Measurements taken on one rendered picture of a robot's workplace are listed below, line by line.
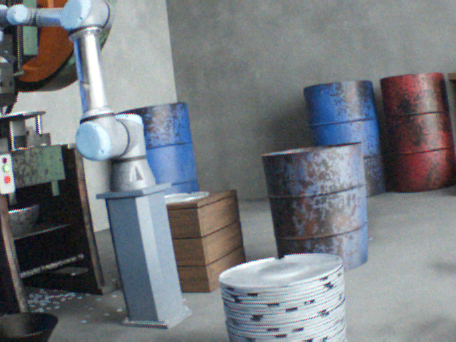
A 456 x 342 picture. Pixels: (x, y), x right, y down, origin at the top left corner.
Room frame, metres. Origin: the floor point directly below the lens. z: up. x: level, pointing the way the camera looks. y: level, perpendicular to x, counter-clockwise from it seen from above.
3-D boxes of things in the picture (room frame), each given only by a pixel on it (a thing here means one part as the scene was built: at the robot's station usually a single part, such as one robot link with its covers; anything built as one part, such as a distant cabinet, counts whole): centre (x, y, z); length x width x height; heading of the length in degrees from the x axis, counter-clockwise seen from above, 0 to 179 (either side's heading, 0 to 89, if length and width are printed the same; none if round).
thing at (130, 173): (1.82, 0.30, 0.50); 0.15 x 0.15 x 0.10
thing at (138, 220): (1.82, 0.30, 0.23); 0.19 x 0.19 x 0.45; 68
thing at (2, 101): (2.20, 0.97, 0.86); 0.20 x 0.16 x 0.05; 151
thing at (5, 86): (2.18, 0.93, 1.04); 0.17 x 0.15 x 0.30; 61
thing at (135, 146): (1.82, 0.31, 0.62); 0.13 x 0.12 x 0.14; 154
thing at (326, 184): (2.30, -0.34, 0.24); 0.42 x 0.42 x 0.48
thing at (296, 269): (1.31, -0.09, 0.25); 0.29 x 0.29 x 0.01
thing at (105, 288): (2.50, 0.96, 0.45); 0.92 x 0.12 x 0.90; 61
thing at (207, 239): (2.38, 0.23, 0.18); 0.40 x 0.38 x 0.35; 67
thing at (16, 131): (2.12, 0.81, 0.72); 0.25 x 0.14 x 0.14; 61
